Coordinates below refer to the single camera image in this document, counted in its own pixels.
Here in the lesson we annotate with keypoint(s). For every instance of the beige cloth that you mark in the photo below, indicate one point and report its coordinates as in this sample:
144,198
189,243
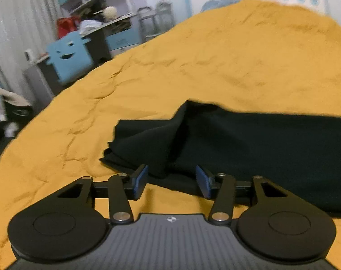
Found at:
10,95

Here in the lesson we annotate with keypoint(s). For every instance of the grey metal chair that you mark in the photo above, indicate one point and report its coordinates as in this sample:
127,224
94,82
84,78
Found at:
165,17
146,25

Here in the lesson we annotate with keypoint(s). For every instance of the black pants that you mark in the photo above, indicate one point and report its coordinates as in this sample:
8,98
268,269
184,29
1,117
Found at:
243,146

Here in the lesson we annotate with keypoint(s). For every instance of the white curtain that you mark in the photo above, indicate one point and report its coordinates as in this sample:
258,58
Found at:
18,19

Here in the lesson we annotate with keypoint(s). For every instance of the grey desk with blue drawers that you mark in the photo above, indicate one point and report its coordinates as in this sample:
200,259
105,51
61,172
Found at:
120,40

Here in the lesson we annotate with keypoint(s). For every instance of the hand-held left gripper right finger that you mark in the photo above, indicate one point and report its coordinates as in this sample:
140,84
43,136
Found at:
202,181

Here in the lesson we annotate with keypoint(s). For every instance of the white shoe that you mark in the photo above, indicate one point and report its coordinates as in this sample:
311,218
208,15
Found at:
10,130

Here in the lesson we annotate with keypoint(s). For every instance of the red bag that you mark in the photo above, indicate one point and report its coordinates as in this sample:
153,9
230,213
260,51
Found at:
65,26

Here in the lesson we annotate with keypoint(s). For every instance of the yellow bedspread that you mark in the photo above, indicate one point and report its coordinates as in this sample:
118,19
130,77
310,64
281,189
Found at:
187,62

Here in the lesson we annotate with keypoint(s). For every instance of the black bag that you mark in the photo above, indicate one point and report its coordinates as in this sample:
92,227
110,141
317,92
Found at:
18,114

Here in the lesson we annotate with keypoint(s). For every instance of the white plastic bag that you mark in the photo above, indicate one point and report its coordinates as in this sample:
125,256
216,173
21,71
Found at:
89,26

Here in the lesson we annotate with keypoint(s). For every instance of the cream round head model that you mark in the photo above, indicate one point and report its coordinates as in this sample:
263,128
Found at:
110,13

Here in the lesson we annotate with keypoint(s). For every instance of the blue pillow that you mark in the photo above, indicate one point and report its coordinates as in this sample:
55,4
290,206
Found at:
215,4

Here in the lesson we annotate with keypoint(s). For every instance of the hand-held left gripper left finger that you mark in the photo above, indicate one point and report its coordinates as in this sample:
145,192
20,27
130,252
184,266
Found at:
141,180

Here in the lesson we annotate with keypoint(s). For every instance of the blue smiling face cushion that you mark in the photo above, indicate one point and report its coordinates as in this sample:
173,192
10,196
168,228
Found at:
72,67

